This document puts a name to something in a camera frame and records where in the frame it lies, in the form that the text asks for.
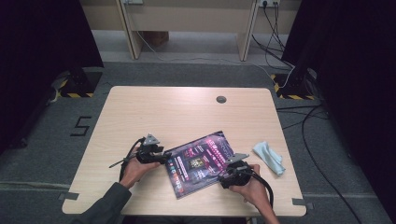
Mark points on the person's right hand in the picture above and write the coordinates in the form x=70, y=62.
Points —
x=253, y=193

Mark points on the black stand base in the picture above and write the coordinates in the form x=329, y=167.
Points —
x=79, y=81
x=294, y=84

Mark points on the person's left hand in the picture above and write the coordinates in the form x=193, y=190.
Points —
x=135, y=172

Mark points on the white wall socket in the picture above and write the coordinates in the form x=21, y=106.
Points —
x=269, y=2

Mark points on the grey tape strip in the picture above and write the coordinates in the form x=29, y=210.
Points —
x=70, y=196
x=303, y=202

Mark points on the dark illustrated magazine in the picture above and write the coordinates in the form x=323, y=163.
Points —
x=199, y=165

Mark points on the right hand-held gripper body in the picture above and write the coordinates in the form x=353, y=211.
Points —
x=238, y=174

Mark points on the grey table grommet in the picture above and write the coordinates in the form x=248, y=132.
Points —
x=221, y=99

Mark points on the black curtain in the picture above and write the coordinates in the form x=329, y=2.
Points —
x=37, y=62
x=358, y=77

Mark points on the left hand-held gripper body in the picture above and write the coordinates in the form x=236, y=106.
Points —
x=148, y=155

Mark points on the light blue cloth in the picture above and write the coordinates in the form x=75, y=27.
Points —
x=269, y=157

